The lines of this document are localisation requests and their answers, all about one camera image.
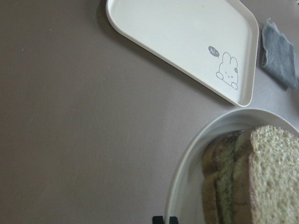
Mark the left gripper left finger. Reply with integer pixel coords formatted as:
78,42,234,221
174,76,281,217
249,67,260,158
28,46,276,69
152,216,164,224

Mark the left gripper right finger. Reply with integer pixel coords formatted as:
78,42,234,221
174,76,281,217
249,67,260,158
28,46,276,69
169,216,178,224

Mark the white round plate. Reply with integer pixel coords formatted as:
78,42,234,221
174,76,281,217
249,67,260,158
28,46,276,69
164,109,299,224

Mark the bread slice top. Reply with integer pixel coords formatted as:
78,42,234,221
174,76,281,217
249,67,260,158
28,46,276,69
232,125,299,224

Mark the cream rabbit tray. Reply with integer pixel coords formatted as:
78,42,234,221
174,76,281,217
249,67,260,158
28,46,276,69
106,0,259,107

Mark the grey folded cloth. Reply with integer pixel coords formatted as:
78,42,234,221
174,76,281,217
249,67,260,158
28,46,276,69
261,19,299,90

